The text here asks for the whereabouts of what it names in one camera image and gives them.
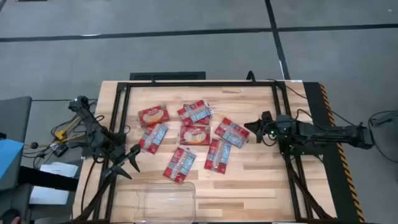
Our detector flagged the black power cable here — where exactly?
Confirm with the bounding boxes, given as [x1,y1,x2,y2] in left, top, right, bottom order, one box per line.
[80,158,97,215]

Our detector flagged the small black device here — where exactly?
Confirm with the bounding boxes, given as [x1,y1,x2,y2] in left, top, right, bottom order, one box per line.
[49,143,69,158]

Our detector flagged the black floor cable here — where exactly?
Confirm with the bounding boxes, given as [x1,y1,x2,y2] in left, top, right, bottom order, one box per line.
[368,110,398,164]

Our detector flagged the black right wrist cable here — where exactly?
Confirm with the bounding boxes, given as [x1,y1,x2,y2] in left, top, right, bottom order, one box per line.
[261,130,279,147]

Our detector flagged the black flat bar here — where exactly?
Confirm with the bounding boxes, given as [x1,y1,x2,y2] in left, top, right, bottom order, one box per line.
[17,166,80,192]

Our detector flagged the thin black cable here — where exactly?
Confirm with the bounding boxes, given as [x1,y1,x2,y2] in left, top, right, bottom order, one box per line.
[264,78,361,127]

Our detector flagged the red microwave popcorn bag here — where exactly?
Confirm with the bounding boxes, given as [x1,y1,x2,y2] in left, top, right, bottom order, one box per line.
[176,98,215,128]
[138,123,170,156]
[137,105,171,128]
[162,146,198,184]
[214,117,251,149]
[203,138,233,175]
[179,125,211,146]

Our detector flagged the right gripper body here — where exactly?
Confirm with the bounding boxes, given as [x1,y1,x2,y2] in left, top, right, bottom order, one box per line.
[261,114,298,146]

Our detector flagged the black round object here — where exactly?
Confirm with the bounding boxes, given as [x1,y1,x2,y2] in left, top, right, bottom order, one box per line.
[0,208,21,224]

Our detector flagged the yellow cable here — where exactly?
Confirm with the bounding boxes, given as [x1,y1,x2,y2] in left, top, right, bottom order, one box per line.
[54,116,81,141]

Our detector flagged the black yellow hazard strip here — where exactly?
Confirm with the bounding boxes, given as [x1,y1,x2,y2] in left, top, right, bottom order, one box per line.
[303,82,366,223]

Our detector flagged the dark floor device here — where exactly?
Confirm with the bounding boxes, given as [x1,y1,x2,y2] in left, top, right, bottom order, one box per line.
[371,110,398,127]

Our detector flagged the white paper sheet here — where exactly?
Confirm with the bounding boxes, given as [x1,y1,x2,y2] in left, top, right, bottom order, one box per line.
[39,161,79,179]
[29,185,71,206]

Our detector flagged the clear plastic bin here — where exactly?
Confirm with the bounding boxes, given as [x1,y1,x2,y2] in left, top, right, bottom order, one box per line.
[134,181,197,224]

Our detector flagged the black metal table frame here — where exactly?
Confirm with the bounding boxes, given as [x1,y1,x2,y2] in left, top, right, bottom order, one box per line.
[73,80,338,223]

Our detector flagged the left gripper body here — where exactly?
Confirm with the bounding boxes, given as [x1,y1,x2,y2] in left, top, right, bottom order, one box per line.
[108,144,133,167]

